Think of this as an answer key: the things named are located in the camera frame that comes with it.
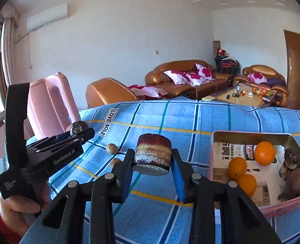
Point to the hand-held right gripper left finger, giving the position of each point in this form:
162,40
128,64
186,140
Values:
119,180

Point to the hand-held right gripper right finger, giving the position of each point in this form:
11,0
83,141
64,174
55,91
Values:
179,180

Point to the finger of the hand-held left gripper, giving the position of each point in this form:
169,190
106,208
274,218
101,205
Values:
85,135
59,137

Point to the chocolate glazed donut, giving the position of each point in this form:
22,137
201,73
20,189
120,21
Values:
292,157
78,127

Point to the layered red brown cake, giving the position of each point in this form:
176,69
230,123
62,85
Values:
152,152

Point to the large orange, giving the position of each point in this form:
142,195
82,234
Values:
264,153

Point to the pink tin box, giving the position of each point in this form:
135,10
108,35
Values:
287,207

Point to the reddish brown sweet potato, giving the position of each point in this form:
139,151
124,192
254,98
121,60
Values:
294,185

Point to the person's left hand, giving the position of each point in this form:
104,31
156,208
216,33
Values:
15,208

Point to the small brown round fruit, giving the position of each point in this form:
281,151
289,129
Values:
115,163
111,148

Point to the pink electric kettle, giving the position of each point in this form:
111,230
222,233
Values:
51,101

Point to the brown leather armchair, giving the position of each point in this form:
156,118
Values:
264,69
109,92

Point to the blue plaid tablecloth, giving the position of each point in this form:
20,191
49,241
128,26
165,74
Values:
165,122

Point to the wooden coffee table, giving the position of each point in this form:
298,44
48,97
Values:
241,100

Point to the white pink floral pillow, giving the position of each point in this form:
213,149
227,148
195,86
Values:
196,78
204,71
175,77
257,77

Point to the brown leather sofa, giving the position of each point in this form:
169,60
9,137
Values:
216,83

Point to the beige curtain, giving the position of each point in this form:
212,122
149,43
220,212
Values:
10,43

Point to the white air conditioner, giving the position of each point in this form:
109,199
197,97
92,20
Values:
47,17

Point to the stacked black chairs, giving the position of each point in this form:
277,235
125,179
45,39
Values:
227,66

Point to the purple cloth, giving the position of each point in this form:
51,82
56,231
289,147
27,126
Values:
276,82

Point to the tall patterned floor vase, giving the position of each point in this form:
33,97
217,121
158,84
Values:
216,47

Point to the brown wooden door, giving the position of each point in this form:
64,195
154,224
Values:
297,71

